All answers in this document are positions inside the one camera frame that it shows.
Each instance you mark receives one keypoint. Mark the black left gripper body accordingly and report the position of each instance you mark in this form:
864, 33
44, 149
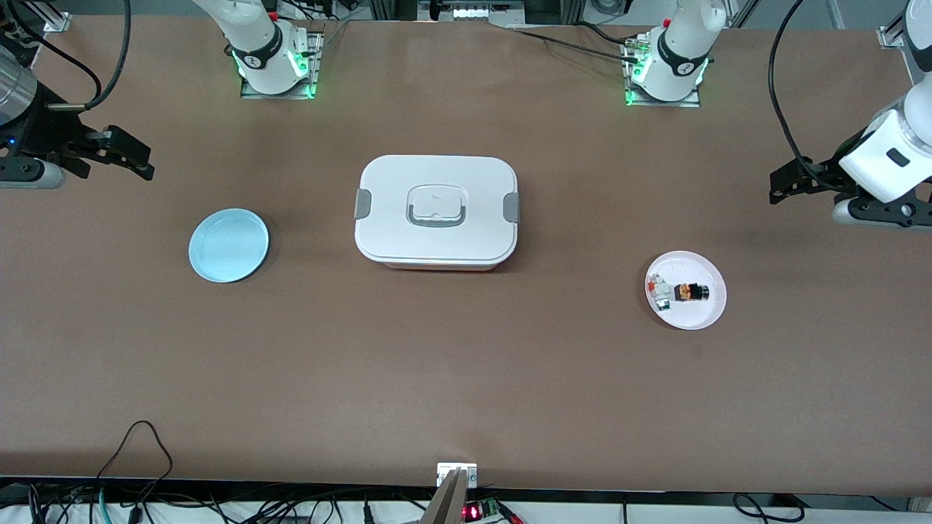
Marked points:
825, 173

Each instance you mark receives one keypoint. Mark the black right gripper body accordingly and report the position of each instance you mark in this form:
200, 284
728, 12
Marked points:
45, 135

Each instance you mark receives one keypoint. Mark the orange and black switch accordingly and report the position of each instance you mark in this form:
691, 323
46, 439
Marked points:
690, 292

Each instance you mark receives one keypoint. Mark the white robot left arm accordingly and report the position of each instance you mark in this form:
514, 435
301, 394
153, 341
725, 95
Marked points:
681, 44

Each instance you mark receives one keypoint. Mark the light blue plate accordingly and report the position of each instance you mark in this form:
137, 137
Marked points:
228, 245

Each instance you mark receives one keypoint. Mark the pale pink plate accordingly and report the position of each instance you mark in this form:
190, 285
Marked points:
699, 313

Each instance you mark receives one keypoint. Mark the white lidded lunch box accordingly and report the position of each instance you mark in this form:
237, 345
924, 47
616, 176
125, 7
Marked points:
437, 211

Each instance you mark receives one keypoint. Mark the white lit panel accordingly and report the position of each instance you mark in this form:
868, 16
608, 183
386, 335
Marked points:
484, 12

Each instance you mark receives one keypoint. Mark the circuit board with red LED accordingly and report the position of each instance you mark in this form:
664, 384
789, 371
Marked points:
480, 509

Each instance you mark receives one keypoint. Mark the aluminium frame post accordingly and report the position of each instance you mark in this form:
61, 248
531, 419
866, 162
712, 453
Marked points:
57, 23
892, 38

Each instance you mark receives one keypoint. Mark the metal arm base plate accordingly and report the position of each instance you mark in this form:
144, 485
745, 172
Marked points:
684, 104
317, 62

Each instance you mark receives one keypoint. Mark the red and white switch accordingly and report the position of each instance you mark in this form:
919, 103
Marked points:
659, 284

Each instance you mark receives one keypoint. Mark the small metal edge bracket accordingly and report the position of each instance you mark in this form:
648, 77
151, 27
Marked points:
456, 473

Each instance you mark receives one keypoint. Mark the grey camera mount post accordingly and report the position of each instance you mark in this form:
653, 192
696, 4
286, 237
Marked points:
448, 502

